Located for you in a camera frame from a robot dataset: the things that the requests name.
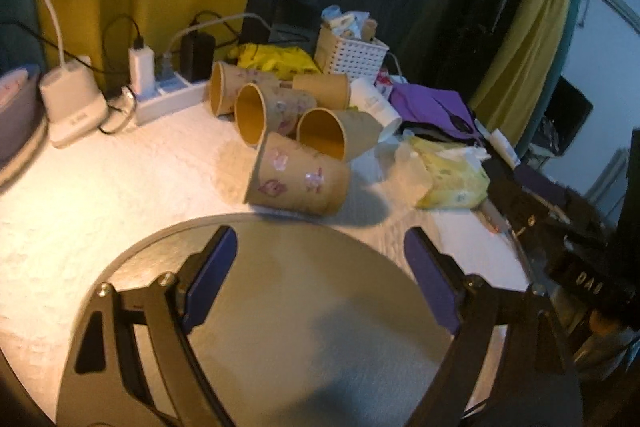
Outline purple cloth pouch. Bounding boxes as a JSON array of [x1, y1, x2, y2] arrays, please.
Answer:
[[390, 83, 483, 144]]

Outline round grey placemat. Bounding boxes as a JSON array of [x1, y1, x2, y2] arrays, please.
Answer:
[[79, 211, 509, 427]]

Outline paper cup rear plain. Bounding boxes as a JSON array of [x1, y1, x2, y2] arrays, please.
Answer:
[[293, 74, 350, 110]]

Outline black monitor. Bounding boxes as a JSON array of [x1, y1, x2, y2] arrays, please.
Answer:
[[532, 76, 593, 156]]

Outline white usb charger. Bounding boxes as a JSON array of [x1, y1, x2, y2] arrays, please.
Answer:
[[128, 46, 155, 98]]

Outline paper cup plain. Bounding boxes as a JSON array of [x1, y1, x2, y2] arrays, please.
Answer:
[[293, 74, 350, 110], [296, 107, 383, 162]]

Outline purple bowl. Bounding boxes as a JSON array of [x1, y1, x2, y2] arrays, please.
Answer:
[[0, 64, 43, 167]]

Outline black power adapter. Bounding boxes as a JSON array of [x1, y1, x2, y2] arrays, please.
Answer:
[[180, 31, 216, 81]]

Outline white paper cup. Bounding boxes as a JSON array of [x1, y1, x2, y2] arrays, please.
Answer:
[[349, 78, 402, 142]]

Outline white power strip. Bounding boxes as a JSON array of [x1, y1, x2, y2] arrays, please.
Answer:
[[134, 72, 208, 127]]

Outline white lattice basket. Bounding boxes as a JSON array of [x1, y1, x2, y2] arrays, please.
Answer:
[[314, 27, 390, 81]]

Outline paper cup far left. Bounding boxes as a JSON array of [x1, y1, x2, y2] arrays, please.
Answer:
[[209, 62, 280, 117]]

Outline yellow tissue pack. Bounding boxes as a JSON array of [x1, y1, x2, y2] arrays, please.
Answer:
[[406, 136, 490, 210]]

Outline paper cup middle floral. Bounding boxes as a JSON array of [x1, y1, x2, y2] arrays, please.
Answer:
[[234, 83, 317, 147]]

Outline paper cup front plain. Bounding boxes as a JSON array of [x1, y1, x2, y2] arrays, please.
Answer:
[[296, 107, 383, 162]]

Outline white plate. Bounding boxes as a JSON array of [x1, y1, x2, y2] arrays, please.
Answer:
[[0, 116, 48, 192]]

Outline yellow curtain right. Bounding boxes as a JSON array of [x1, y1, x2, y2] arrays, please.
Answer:
[[471, 0, 570, 144]]

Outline floral brown paper cup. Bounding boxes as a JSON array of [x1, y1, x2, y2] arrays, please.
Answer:
[[243, 132, 350, 216]]

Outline white tube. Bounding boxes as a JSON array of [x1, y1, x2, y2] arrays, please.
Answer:
[[488, 129, 521, 170]]

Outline white desk lamp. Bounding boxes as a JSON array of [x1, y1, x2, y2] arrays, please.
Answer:
[[39, 0, 108, 148]]

